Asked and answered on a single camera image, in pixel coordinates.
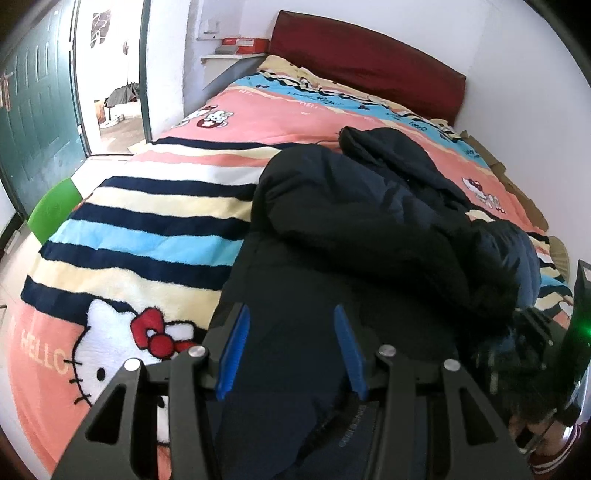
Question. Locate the woven straw fan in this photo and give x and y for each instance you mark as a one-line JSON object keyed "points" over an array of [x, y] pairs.
{"points": [[559, 256]]}

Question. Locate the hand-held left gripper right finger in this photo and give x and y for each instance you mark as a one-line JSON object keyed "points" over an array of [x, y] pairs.
{"points": [[351, 350]]}

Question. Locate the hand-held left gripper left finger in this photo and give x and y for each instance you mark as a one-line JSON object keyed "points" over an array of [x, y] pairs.
{"points": [[233, 350]]}

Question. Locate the dark padded jacket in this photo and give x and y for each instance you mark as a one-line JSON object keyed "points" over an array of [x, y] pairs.
{"points": [[351, 230]]}

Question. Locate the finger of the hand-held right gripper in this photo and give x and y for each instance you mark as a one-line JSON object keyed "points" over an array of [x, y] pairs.
{"points": [[538, 334]]}

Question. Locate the striped cartoon cat blanket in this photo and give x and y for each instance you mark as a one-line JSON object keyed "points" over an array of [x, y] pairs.
{"points": [[152, 217]]}

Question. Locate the white wall socket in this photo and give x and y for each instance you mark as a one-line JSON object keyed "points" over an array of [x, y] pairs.
{"points": [[210, 30]]}

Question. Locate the dark green door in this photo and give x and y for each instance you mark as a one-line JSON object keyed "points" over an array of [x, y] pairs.
{"points": [[37, 106]]}

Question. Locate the dark red headboard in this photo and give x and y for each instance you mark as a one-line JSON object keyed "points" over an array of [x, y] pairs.
{"points": [[364, 60]]}

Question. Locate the person's right forearm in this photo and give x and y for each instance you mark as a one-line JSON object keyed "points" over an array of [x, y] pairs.
{"points": [[556, 454]]}

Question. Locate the red box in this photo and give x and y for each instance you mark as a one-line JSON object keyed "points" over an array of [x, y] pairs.
{"points": [[242, 45]]}

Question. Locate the dark cloth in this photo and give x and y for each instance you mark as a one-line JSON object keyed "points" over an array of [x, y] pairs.
{"points": [[122, 94]]}

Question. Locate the green plastic chair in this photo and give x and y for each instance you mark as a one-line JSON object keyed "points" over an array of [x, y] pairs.
{"points": [[51, 210]]}

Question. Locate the white wall shelf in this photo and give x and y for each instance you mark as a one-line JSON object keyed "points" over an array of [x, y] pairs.
{"points": [[231, 56]]}

